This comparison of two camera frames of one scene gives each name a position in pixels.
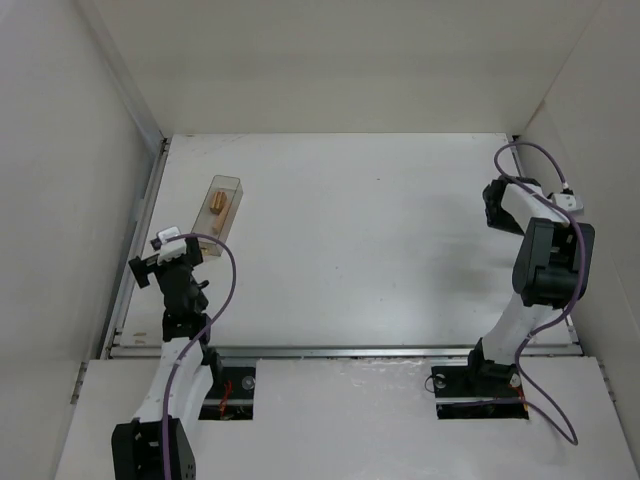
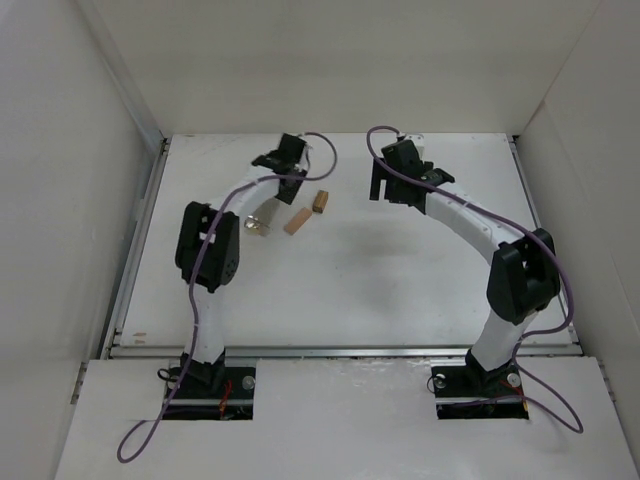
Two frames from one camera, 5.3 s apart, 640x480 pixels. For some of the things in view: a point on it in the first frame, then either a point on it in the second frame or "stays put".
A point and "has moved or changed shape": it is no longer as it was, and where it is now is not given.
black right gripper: x=496 y=209 -> x=379 y=181
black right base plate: x=489 y=390 stays put
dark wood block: x=217 y=202 has moved or changed shape
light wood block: x=222 y=216 has moved or changed shape
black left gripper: x=145 y=267 -> x=288 y=189
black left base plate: x=233 y=397 stays put
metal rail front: x=338 y=351 stays put
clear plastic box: x=217 y=213 has moved or changed shape
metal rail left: x=127 y=286 stays put
